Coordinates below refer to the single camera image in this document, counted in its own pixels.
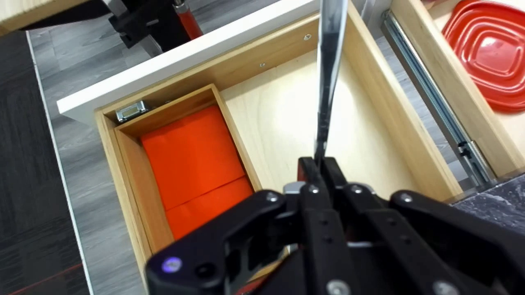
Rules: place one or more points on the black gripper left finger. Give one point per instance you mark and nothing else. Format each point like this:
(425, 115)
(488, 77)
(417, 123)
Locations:
(227, 251)

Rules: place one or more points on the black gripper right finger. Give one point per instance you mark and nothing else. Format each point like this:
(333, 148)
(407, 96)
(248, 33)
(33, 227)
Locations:
(429, 248)

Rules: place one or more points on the silver fork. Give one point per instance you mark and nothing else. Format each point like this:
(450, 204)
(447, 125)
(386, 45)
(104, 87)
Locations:
(330, 45)

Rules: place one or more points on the orange cloth in drawer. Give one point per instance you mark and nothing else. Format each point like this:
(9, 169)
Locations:
(197, 169)

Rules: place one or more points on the right open wooden drawer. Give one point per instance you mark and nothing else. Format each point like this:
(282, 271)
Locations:
(261, 73)

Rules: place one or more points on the red collapsible bowl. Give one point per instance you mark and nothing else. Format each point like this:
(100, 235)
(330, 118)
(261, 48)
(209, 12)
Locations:
(488, 37)

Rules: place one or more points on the silver drawer bracket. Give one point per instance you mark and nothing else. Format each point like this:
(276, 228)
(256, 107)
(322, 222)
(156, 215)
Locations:
(130, 112)

